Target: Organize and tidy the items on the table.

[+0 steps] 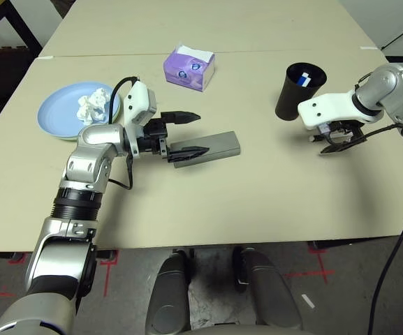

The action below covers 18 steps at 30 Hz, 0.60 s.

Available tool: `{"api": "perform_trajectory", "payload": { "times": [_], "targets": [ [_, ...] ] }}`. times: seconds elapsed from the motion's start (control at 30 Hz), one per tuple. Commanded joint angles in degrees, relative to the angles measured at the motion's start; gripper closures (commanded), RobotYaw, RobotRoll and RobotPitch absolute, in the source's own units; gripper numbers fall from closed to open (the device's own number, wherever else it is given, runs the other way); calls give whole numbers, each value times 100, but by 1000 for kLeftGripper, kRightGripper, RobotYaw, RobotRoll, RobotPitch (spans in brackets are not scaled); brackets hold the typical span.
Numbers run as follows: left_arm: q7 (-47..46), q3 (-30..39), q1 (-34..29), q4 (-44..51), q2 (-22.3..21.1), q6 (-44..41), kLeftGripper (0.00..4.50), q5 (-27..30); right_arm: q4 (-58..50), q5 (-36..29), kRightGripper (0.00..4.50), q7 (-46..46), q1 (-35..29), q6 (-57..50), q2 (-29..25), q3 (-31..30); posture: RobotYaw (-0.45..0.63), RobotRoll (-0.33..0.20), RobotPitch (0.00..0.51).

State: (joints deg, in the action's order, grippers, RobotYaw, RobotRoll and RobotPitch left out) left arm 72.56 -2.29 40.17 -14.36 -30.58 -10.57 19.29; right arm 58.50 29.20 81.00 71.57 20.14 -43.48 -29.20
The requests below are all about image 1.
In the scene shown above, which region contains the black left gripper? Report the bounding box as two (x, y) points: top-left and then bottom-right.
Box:
(138, 110), (210, 163)

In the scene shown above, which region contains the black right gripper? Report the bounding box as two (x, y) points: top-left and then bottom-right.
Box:
(312, 120), (368, 155)

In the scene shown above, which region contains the grey glasses case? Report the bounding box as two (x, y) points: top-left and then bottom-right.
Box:
(170, 131), (241, 169)

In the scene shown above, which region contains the white tissue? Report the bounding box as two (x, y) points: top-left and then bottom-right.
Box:
(76, 88), (111, 125)

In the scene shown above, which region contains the blue plastic plate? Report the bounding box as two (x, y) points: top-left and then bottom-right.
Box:
(36, 82), (122, 142)

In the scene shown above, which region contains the purple tissue pack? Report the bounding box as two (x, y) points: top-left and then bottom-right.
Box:
(163, 42), (216, 92)

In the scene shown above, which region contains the black plastic cup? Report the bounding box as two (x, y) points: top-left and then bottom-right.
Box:
(274, 61), (328, 122)

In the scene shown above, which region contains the green plastic plate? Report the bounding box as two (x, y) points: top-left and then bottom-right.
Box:
(59, 94), (122, 142)

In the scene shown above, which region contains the black tripod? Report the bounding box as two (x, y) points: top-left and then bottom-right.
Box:
(381, 19), (403, 52)

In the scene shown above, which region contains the grey robot left leg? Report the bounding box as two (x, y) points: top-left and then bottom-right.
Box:
(145, 251), (191, 335)

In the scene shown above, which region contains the grey robot leg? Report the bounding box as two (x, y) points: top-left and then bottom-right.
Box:
(145, 251), (191, 335)
(232, 246), (303, 331)

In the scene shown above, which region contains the grey robot right leg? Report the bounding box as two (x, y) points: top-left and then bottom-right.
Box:
(232, 246), (303, 331)

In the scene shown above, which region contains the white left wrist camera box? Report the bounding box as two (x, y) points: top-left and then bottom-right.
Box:
(122, 80), (157, 154)

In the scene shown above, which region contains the side table black frame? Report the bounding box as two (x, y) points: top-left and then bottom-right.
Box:
(0, 0), (43, 53)

